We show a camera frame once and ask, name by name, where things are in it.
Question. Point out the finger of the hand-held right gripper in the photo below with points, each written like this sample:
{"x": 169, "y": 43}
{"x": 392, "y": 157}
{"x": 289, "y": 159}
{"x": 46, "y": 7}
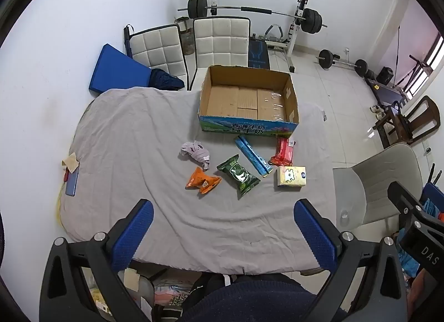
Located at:
{"x": 433, "y": 191}
{"x": 402, "y": 195}

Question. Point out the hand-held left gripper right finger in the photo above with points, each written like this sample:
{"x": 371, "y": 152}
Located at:
{"x": 315, "y": 235}

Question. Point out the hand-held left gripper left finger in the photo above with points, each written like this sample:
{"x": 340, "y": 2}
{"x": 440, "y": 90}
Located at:
{"x": 133, "y": 231}

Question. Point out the yellow tissue pack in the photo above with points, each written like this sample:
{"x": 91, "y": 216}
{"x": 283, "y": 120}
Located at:
{"x": 291, "y": 176}

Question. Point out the orange snack packet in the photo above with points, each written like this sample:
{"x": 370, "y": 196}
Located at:
{"x": 199, "y": 179}

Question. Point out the red packet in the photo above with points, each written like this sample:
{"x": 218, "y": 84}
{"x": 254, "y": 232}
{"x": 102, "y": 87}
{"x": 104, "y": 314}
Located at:
{"x": 283, "y": 153}

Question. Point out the green snack packet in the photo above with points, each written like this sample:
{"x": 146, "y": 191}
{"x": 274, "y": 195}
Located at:
{"x": 237, "y": 174}

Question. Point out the grey socks bundle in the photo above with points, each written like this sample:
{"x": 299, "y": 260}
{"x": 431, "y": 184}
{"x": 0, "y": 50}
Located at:
{"x": 196, "y": 152}

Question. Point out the long blue packet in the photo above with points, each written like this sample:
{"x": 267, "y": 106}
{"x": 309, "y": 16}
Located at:
{"x": 251, "y": 155}

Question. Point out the cardboard box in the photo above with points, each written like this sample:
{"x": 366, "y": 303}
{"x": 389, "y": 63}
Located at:
{"x": 242, "y": 100}

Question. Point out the person's right forearm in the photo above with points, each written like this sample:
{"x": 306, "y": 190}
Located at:
{"x": 428, "y": 290}

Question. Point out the black thin rods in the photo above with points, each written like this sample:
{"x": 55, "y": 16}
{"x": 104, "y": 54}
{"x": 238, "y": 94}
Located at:
{"x": 433, "y": 172}

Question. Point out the beige plastic chair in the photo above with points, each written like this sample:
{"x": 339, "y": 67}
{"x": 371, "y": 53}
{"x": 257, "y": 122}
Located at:
{"x": 381, "y": 183}

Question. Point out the clear plastic storage box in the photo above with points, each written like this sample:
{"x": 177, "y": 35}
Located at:
{"x": 142, "y": 294}

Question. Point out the brown wooden chair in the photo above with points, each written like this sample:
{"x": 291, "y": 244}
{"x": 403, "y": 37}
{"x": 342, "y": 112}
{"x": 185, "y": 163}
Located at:
{"x": 428, "y": 113}

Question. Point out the black bag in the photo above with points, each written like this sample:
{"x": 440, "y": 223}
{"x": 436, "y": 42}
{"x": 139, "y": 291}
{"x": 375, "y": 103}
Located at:
{"x": 402, "y": 117}

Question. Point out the blue phone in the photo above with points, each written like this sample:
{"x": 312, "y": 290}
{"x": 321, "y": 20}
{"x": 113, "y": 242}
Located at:
{"x": 72, "y": 183}

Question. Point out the grey bed sheet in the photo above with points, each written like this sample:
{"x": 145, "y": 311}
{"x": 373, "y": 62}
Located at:
{"x": 138, "y": 152}

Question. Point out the person's dark blue sweater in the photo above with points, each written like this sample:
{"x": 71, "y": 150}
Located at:
{"x": 260, "y": 303}

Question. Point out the red pen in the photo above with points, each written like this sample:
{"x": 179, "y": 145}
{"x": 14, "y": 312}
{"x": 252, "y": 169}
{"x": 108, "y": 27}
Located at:
{"x": 66, "y": 175}

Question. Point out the pair of shoes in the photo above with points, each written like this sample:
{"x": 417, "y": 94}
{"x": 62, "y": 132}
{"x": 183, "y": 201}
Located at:
{"x": 377, "y": 109}

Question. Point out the beige paper note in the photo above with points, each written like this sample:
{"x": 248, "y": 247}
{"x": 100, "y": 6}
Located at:
{"x": 71, "y": 161}

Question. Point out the black treadmill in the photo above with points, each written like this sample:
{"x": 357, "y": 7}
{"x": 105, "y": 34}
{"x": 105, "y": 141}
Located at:
{"x": 385, "y": 91}

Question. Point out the black speaker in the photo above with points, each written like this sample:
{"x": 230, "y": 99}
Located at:
{"x": 385, "y": 75}

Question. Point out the black weight plates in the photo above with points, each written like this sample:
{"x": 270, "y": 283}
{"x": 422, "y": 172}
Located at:
{"x": 370, "y": 75}

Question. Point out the window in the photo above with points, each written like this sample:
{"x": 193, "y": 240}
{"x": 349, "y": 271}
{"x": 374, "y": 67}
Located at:
{"x": 432, "y": 58}

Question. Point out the black pole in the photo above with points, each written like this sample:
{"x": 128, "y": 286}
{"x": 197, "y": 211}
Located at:
{"x": 396, "y": 51}

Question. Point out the dark blue cloth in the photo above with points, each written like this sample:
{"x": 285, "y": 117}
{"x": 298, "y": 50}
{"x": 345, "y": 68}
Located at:
{"x": 166, "y": 81}

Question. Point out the short barbell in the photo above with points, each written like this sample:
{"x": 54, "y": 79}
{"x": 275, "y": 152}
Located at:
{"x": 326, "y": 58}

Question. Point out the blue folded mat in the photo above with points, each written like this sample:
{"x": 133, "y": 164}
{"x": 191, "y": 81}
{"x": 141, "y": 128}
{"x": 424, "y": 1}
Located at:
{"x": 118, "y": 72}

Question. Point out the white quilted chair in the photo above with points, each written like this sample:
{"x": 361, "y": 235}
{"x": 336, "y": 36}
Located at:
{"x": 222, "y": 41}
{"x": 156, "y": 51}

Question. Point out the blue black tube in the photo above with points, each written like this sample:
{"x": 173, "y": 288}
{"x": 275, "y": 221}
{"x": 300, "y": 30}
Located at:
{"x": 127, "y": 41}

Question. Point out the weight bench with white rack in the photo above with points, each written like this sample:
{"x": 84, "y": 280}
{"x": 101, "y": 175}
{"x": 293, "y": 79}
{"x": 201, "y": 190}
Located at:
{"x": 258, "y": 52}

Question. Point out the olive bag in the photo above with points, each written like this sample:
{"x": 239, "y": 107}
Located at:
{"x": 187, "y": 39}

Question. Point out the long barbell with black plates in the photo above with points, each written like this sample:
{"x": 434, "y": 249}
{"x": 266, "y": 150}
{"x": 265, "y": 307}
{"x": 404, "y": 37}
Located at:
{"x": 255, "y": 10}

